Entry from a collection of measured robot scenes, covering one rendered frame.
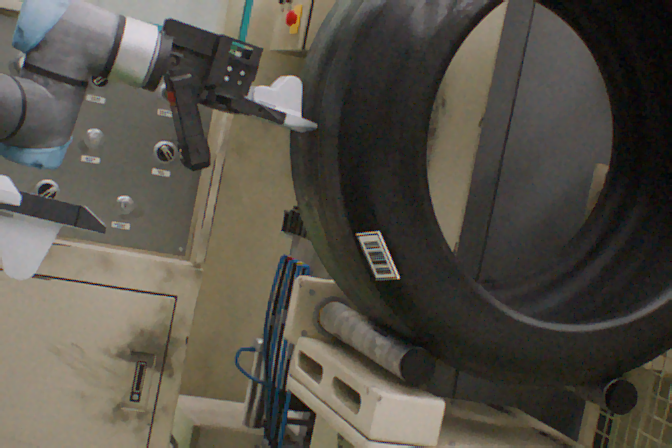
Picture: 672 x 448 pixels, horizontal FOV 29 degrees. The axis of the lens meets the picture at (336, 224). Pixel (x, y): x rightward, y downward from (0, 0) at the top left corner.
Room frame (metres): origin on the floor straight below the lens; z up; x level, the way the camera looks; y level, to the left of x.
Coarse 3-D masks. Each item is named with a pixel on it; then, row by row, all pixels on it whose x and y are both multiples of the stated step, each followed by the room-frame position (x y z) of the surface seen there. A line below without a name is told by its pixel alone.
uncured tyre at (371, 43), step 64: (384, 0) 1.52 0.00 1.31; (448, 0) 1.49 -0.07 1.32; (576, 0) 1.85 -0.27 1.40; (640, 0) 1.83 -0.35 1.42; (320, 64) 1.61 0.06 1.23; (384, 64) 1.48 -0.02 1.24; (448, 64) 1.48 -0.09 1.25; (640, 64) 1.88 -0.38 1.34; (320, 128) 1.56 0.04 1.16; (384, 128) 1.47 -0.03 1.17; (640, 128) 1.89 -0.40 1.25; (320, 192) 1.57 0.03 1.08; (384, 192) 1.48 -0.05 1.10; (640, 192) 1.89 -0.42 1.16; (320, 256) 1.69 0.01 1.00; (448, 256) 1.50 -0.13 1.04; (576, 256) 1.87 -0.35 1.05; (640, 256) 1.86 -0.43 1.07; (384, 320) 1.61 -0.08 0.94; (448, 320) 1.52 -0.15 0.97; (512, 320) 1.53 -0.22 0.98; (576, 320) 1.83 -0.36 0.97; (640, 320) 1.58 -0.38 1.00; (512, 384) 1.61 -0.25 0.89; (576, 384) 1.61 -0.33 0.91
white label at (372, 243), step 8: (368, 232) 1.49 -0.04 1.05; (376, 232) 1.48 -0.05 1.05; (360, 240) 1.50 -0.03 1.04; (368, 240) 1.49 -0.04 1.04; (376, 240) 1.48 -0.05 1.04; (368, 248) 1.50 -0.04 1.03; (376, 248) 1.49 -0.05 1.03; (384, 248) 1.48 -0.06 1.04; (368, 256) 1.51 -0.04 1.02; (376, 256) 1.50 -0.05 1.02; (384, 256) 1.49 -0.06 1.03; (376, 264) 1.50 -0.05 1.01; (384, 264) 1.49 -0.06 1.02; (392, 264) 1.48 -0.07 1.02; (376, 272) 1.51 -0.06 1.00; (384, 272) 1.50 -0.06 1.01; (392, 272) 1.49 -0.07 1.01
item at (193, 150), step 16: (176, 80) 1.50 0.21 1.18; (176, 96) 1.50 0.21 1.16; (192, 96) 1.51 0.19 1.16; (176, 112) 1.52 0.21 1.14; (192, 112) 1.51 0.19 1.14; (176, 128) 1.54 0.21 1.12; (192, 128) 1.51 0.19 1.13; (192, 144) 1.51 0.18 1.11; (192, 160) 1.52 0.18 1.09; (208, 160) 1.52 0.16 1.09
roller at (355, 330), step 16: (336, 304) 1.84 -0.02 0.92; (320, 320) 1.85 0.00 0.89; (336, 320) 1.79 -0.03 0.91; (352, 320) 1.74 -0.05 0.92; (368, 320) 1.72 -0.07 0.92; (336, 336) 1.80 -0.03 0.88; (352, 336) 1.71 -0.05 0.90; (368, 336) 1.66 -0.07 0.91; (384, 336) 1.63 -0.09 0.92; (400, 336) 1.62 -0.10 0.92; (368, 352) 1.65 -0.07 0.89; (384, 352) 1.60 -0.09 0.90; (400, 352) 1.56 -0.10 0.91; (416, 352) 1.54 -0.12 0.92; (400, 368) 1.54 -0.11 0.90; (416, 368) 1.54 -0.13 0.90; (432, 368) 1.55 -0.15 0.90; (416, 384) 1.55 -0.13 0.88
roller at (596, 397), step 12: (588, 384) 1.67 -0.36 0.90; (600, 384) 1.65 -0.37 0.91; (612, 384) 1.63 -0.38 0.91; (624, 384) 1.63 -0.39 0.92; (588, 396) 1.68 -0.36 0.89; (600, 396) 1.64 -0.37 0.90; (612, 396) 1.63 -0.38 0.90; (624, 396) 1.63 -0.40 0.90; (636, 396) 1.64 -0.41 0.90; (612, 408) 1.63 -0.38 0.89; (624, 408) 1.63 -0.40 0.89
